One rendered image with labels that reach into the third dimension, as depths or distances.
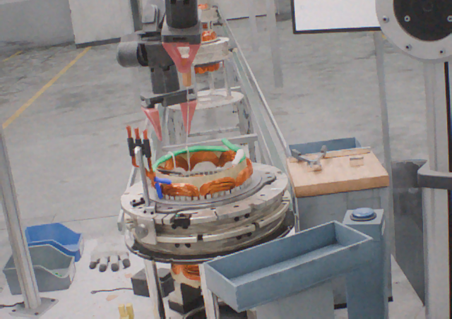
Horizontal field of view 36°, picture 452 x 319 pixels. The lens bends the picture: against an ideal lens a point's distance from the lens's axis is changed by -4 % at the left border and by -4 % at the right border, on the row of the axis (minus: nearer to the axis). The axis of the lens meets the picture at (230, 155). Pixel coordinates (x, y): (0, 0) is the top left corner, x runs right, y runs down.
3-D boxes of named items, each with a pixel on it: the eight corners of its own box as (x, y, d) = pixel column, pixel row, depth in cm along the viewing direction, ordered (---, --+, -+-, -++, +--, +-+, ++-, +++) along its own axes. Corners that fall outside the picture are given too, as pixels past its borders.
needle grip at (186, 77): (181, 84, 134) (179, 55, 130) (189, 81, 134) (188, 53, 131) (184, 87, 133) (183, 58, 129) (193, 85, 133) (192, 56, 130)
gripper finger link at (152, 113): (146, 139, 153) (138, 96, 150) (178, 131, 155) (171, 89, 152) (155, 146, 147) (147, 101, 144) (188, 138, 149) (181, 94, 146)
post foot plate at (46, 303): (59, 301, 169) (58, 298, 169) (37, 318, 161) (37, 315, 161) (30, 297, 172) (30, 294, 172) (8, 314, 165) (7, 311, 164)
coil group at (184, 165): (164, 176, 146) (162, 156, 145) (189, 173, 146) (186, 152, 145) (164, 183, 142) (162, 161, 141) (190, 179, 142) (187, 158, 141)
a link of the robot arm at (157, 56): (159, 38, 141) (176, 32, 146) (133, 40, 145) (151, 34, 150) (164, 72, 144) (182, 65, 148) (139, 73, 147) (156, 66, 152)
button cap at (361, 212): (350, 219, 130) (350, 214, 129) (354, 211, 133) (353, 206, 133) (372, 219, 128) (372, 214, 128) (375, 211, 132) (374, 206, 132)
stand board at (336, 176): (286, 168, 162) (285, 157, 161) (370, 157, 161) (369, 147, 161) (295, 197, 143) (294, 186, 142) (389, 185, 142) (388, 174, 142)
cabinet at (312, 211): (297, 274, 169) (287, 168, 162) (375, 263, 168) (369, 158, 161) (306, 313, 150) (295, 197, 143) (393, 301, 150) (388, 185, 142)
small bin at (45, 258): (78, 267, 188) (72, 241, 186) (69, 290, 174) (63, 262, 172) (19, 273, 187) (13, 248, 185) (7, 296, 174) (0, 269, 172)
